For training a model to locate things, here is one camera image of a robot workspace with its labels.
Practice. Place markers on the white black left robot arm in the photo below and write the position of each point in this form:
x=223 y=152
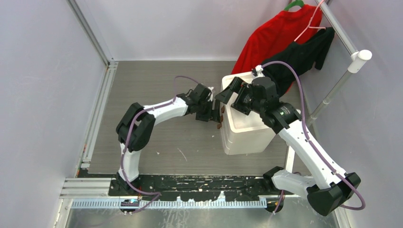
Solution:
x=136 y=126

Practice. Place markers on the aluminium frame rail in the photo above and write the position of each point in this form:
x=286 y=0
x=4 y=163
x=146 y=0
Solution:
x=88 y=69

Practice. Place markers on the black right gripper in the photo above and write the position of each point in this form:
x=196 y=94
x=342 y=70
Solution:
x=245 y=88

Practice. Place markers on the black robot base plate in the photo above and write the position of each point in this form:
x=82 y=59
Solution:
x=195 y=187

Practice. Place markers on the white drawer cabinet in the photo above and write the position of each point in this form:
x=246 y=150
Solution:
x=241 y=133

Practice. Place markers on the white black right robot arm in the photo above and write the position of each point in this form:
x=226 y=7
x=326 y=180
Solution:
x=329 y=185

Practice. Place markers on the black shirt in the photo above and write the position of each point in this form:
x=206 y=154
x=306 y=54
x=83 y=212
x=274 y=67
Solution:
x=301 y=57

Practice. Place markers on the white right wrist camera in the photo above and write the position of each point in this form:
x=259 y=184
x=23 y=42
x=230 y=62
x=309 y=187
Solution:
x=257 y=71

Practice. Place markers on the green hanger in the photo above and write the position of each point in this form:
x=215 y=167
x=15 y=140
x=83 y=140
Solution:
x=294 y=3

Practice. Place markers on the metal clothes rack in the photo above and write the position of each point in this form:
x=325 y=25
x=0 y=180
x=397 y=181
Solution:
x=325 y=89

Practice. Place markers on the red shirt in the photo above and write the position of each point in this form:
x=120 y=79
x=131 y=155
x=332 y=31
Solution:
x=275 y=35

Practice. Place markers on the pink hanger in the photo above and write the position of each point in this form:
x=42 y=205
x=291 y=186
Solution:
x=310 y=22

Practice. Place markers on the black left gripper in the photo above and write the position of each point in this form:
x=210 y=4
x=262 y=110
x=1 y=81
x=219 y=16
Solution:
x=214 y=115

